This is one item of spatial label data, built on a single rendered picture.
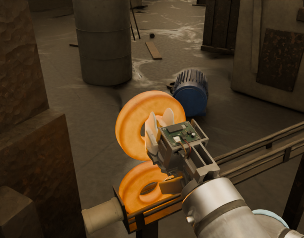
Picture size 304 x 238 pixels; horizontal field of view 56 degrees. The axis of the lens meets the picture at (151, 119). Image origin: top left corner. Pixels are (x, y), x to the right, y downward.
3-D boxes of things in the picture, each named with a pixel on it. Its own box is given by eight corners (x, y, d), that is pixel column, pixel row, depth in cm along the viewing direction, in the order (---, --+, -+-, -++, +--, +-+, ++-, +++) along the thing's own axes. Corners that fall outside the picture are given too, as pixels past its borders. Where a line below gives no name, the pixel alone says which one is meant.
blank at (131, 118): (108, 102, 56) (114, 108, 53) (176, 81, 61) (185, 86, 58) (120, 163, 64) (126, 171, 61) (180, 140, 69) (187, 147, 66)
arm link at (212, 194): (234, 220, 48) (185, 241, 44) (218, 196, 51) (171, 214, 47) (253, 191, 42) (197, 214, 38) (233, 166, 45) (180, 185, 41)
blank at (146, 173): (141, 215, 79) (146, 224, 76) (105, 192, 69) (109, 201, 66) (181, 177, 79) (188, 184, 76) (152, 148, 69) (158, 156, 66)
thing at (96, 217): (84, 221, 72) (79, 205, 69) (117, 207, 75) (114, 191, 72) (91, 240, 67) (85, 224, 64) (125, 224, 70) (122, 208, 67)
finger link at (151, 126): (152, 95, 57) (173, 127, 51) (149, 116, 61) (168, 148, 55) (137, 98, 56) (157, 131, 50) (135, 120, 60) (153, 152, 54)
